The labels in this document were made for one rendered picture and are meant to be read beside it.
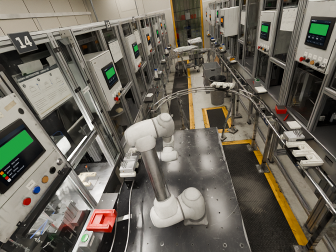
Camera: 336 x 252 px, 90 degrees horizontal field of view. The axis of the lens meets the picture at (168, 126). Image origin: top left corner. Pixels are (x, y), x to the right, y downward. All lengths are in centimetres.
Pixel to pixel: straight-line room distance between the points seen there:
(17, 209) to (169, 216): 80
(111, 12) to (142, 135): 892
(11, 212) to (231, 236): 124
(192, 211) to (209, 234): 22
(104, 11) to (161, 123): 904
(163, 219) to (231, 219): 52
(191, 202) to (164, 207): 18
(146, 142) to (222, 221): 83
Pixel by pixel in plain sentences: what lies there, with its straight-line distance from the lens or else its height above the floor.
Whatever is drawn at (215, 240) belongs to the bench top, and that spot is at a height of 68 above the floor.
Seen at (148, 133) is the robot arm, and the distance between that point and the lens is 102.
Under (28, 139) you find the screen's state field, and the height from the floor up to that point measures 164.
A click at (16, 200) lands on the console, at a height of 146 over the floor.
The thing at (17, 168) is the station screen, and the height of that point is 157.
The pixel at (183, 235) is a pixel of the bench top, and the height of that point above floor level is 68.
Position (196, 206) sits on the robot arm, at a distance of 127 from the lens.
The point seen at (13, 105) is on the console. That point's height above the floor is 179.
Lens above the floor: 200
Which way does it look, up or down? 33 degrees down
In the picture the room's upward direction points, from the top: 12 degrees counter-clockwise
